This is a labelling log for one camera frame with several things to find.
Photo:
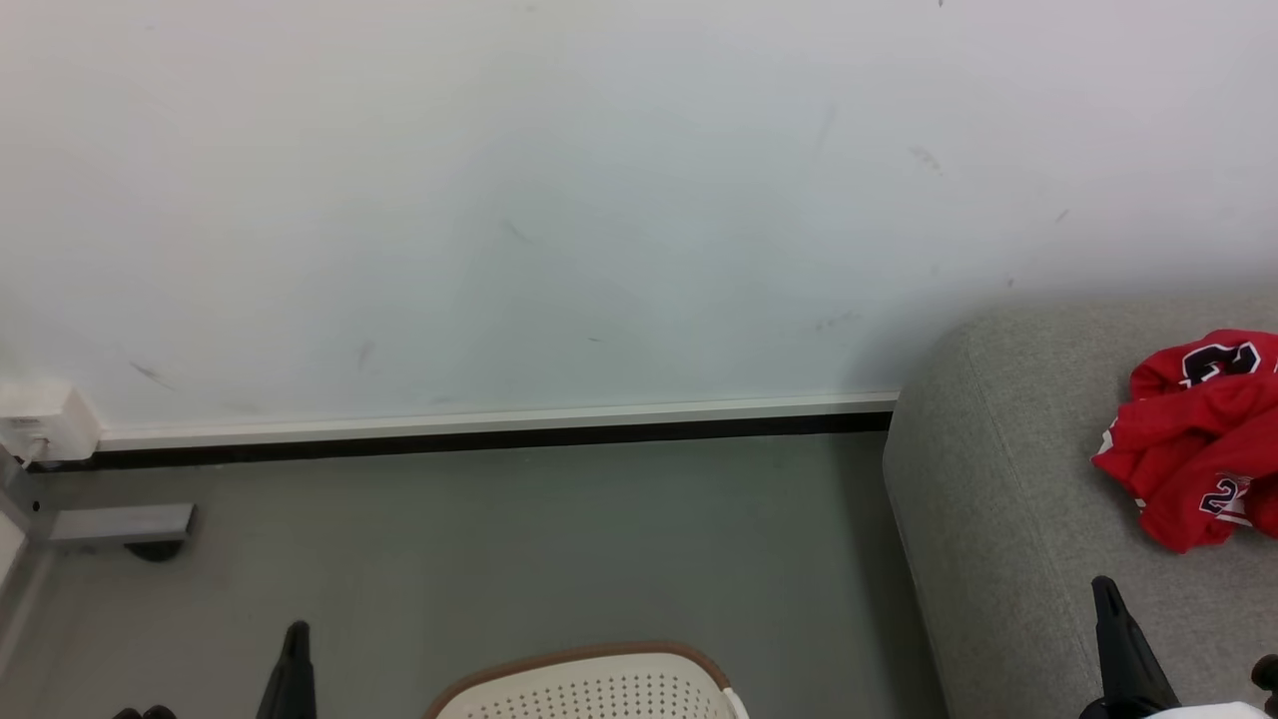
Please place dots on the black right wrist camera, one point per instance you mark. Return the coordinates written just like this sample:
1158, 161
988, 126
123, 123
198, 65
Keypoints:
1268, 672

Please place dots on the white wall socket box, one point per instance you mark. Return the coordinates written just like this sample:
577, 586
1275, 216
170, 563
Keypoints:
50, 421

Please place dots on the black round frame foot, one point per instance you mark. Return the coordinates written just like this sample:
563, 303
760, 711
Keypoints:
155, 550

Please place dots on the red white sports jersey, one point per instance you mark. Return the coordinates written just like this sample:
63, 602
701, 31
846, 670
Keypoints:
1198, 439

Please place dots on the grey fabric sofa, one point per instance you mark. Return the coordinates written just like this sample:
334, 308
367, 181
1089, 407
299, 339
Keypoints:
1008, 519

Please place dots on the grey metal frame leg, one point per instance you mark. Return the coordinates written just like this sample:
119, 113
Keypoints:
110, 523

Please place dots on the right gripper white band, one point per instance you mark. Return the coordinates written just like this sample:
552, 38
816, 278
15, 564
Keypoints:
1213, 712

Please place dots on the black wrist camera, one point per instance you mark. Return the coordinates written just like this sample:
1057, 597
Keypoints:
145, 713
1268, 672

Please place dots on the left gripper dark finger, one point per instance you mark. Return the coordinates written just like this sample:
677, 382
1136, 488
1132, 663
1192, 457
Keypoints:
293, 684

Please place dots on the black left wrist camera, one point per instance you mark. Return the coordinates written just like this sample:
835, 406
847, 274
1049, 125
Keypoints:
145, 713

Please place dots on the cream perforated laundry basket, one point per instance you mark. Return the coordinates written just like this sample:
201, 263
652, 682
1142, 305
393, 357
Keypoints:
599, 689

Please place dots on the white black skirting board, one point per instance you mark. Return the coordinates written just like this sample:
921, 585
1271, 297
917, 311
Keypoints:
479, 431

